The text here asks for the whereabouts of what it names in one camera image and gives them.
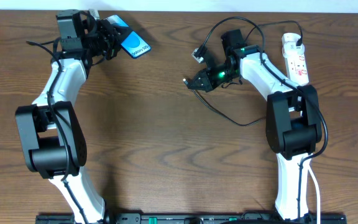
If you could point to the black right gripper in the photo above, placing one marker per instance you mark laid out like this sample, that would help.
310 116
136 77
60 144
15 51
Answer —
204 76

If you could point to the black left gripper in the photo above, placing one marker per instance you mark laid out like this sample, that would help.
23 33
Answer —
110 40

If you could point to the blue Galaxy smartphone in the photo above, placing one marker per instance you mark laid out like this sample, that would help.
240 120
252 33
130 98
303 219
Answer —
132 43

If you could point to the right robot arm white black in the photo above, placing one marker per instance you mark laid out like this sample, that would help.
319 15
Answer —
294 123

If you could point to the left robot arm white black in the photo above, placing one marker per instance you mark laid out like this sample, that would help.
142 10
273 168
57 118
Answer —
52 141

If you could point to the white power strip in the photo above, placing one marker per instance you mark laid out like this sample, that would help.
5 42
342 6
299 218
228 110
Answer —
296 66

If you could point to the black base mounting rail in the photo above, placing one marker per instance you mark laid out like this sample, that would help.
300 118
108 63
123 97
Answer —
247 217

